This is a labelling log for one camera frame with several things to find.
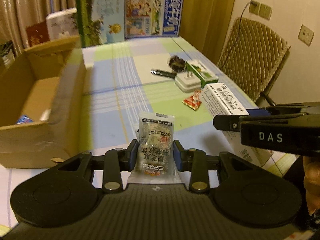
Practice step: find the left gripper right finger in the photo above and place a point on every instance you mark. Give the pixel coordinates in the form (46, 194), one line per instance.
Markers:
(194, 161)

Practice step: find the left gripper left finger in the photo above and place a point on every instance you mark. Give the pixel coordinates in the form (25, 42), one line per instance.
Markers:
(116, 161)

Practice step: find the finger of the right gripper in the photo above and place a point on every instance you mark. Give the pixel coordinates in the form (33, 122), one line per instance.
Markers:
(288, 108)
(232, 122)

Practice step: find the white bird ointment box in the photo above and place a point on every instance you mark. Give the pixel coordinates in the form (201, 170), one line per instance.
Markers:
(219, 100)

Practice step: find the silver black snack packet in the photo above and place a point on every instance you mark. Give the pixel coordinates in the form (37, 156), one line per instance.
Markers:
(154, 163)

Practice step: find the person's right hand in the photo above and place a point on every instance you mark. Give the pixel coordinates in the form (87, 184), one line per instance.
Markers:
(311, 183)

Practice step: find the red snack packet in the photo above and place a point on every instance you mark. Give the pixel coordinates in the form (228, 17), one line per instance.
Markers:
(193, 101)

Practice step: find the green white medicine box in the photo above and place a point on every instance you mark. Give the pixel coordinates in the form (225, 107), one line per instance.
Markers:
(205, 75)

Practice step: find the white power adapter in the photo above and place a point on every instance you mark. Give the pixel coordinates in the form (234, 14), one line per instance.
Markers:
(187, 82)

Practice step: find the quilted olive chair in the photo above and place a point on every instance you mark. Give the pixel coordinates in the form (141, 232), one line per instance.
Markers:
(253, 57)

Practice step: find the black usb stick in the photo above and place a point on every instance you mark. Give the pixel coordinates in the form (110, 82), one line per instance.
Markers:
(163, 73)

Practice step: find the dark velvet scrunchie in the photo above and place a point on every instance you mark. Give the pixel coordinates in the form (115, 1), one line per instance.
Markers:
(177, 64)

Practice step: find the checkered bed sheet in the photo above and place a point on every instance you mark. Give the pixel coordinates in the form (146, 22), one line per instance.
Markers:
(118, 86)

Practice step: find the blue packet in box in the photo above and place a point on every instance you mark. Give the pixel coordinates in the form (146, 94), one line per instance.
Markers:
(24, 119)

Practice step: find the brown cardboard box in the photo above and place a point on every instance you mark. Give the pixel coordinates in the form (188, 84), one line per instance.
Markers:
(45, 83)

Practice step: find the yellow-brown curtain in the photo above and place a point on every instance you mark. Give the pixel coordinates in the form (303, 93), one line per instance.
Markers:
(204, 25)

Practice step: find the blue milk carton box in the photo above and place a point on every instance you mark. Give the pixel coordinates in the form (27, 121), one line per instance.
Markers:
(147, 18)

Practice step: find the white appliance box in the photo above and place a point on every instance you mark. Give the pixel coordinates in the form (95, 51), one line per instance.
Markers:
(62, 24)

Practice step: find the green light-blue milk box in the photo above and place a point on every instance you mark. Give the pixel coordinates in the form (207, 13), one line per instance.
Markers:
(100, 22)

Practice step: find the red gift box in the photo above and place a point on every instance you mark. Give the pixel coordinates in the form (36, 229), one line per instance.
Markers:
(37, 34)

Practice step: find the beige curtain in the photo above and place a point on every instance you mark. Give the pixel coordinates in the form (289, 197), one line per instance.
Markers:
(17, 15)

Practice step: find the beige wall switch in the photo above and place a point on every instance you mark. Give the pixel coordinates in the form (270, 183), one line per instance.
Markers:
(305, 35)

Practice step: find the beige wall socket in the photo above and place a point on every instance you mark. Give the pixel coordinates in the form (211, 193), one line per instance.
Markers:
(262, 10)

